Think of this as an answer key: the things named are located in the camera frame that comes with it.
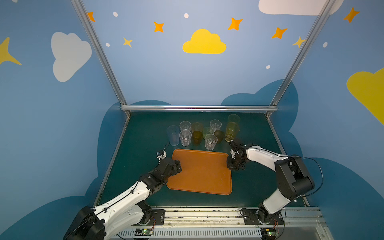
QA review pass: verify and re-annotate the yellow ribbed glass front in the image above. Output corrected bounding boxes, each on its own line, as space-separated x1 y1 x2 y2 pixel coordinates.
225 122 240 142

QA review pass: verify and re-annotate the aluminium frame post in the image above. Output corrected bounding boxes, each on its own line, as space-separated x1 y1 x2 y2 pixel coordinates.
71 0 127 107
266 0 336 120

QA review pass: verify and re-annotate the aluminium frame back bar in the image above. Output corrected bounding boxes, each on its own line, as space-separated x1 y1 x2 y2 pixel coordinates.
121 105 278 113

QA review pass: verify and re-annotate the right controller board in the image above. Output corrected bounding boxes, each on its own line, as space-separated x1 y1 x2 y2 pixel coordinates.
261 228 278 240

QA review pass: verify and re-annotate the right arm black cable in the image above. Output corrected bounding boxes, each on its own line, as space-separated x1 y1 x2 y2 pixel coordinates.
289 155 324 199

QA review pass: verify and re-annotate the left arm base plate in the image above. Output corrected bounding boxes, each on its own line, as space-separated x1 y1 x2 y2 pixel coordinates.
139 209 165 226

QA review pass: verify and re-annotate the green clear cup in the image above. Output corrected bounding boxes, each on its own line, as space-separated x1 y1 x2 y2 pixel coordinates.
203 127 211 139

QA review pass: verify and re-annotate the frosted blue tall cup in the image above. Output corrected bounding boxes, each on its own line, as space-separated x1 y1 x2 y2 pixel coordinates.
167 125 180 147

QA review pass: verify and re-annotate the tall amber clear cup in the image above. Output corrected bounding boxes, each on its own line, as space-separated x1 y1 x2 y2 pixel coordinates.
191 122 204 133

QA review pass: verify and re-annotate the dark amber textured cup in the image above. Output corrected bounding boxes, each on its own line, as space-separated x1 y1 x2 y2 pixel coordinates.
192 131 203 146
214 130 225 144

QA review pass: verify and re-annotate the left controller board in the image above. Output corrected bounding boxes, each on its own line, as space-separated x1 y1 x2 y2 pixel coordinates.
134 228 154 237

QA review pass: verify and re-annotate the aluminium frame left post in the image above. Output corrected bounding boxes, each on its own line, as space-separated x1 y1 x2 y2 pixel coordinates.
71 0 127 107

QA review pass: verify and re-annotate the yellow-green glass back right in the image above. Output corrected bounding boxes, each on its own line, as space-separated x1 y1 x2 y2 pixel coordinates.
228 114 241 125

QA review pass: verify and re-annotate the dark amber textured cup right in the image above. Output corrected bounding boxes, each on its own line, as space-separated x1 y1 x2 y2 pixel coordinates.
214 130 225 144

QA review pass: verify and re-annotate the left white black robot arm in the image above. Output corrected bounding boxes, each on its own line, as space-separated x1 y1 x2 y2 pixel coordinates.
63 158 182 240

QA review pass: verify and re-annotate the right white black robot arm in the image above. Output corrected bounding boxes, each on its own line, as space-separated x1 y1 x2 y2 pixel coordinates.
227 140 315 225

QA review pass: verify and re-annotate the controller board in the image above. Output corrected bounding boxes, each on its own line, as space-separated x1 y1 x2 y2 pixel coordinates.
134 228 154 237
261 228 278 240

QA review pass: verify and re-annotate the orange plastic tray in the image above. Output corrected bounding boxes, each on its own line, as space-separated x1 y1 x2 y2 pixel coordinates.
167 149 232 196

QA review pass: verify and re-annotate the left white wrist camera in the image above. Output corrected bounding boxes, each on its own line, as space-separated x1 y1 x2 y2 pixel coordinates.
157 150 167 161

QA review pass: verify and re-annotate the aluminium mounting rail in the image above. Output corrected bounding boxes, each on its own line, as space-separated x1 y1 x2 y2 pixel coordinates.
109 207 334 240

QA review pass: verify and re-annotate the clear faceted glass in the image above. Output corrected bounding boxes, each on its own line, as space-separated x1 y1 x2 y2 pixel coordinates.
210 119 222 134
179 121 192 132
179 130 192 147
205 134 218 151

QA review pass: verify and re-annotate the dark amber textured cup left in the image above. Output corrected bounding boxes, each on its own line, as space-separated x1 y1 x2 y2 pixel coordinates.
192 131 203 146

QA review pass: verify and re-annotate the aluminium frame right post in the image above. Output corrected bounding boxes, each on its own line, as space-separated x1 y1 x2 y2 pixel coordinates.
266 0 336 120

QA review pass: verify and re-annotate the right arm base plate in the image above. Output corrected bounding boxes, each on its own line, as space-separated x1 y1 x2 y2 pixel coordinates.
240 208 284 225

